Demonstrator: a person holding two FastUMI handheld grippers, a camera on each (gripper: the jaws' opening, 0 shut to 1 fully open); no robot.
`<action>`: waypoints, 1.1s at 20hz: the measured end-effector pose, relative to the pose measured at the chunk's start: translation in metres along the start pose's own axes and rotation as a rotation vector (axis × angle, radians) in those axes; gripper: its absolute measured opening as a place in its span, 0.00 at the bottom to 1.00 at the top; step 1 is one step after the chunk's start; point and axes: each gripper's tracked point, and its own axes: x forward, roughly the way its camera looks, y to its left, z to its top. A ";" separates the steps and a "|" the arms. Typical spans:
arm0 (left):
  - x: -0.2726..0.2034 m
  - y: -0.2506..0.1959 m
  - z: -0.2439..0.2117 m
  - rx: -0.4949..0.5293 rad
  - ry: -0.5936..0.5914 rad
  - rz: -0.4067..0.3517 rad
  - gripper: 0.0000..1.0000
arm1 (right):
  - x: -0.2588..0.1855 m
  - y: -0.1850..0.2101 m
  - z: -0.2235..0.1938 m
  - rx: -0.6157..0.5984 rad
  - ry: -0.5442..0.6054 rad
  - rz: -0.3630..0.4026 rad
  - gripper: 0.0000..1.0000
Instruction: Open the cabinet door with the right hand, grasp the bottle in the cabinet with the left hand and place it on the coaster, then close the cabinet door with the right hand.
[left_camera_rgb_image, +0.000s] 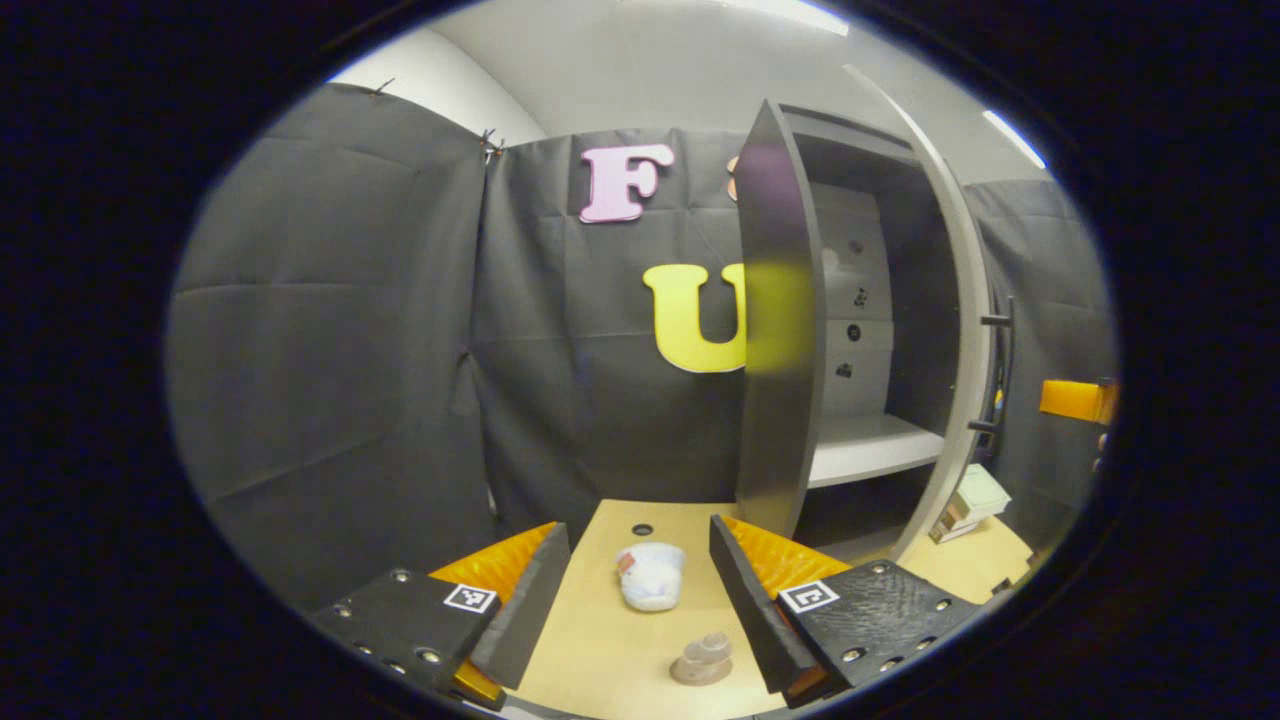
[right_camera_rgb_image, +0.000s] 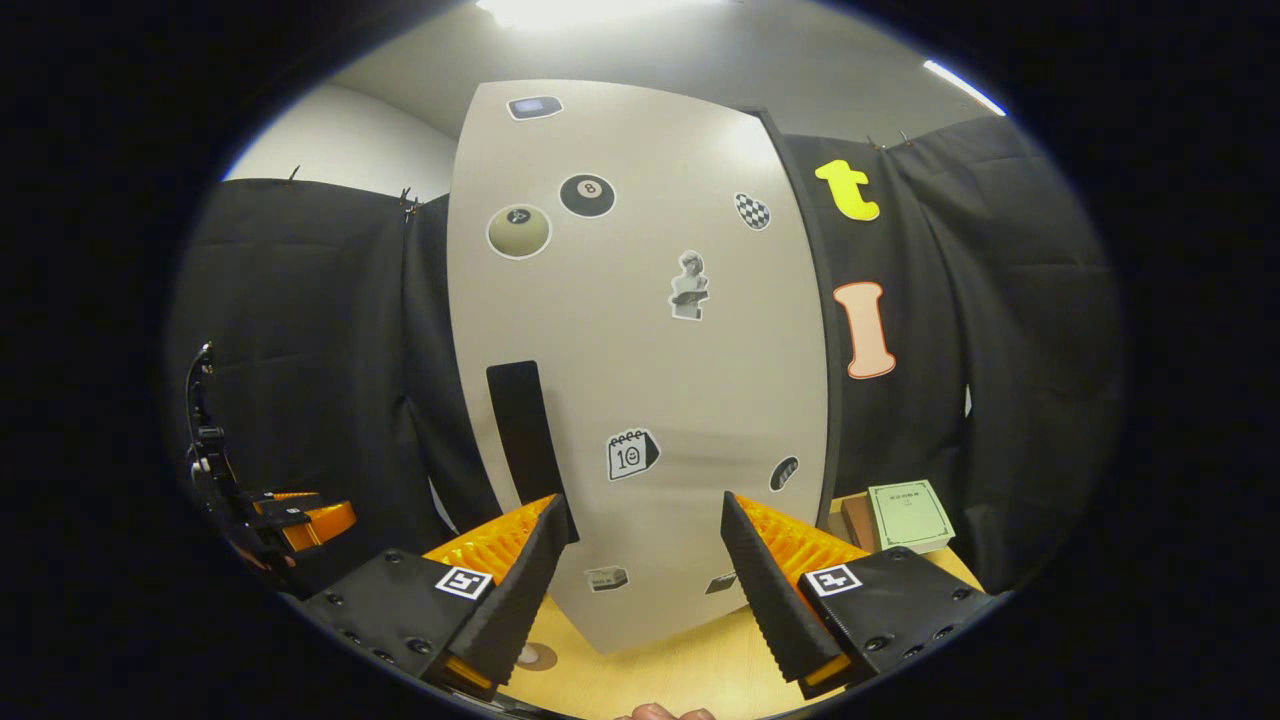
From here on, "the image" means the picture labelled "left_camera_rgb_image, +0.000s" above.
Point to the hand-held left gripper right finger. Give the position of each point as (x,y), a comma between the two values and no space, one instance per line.
(745,620)

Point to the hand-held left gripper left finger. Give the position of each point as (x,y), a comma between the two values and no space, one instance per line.
(530,620)

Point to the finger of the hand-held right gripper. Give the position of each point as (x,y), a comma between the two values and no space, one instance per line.
(1072,400)

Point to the clear plastic bottle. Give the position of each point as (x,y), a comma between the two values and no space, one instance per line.
(712,646)

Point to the grey cabinet door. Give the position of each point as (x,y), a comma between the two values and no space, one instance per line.
(968,300)

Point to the dark grey cabinet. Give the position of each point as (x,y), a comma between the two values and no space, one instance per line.
(780,350)

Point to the light grey cabinet shelf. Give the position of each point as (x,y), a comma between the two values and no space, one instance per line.
(870,450)

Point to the white plush toy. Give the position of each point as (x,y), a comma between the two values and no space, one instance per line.
(650,585)

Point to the pale green book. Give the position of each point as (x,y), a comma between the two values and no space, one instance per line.
(978,495)

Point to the black backdrop cloth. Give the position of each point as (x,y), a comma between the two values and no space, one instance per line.
(350,350)

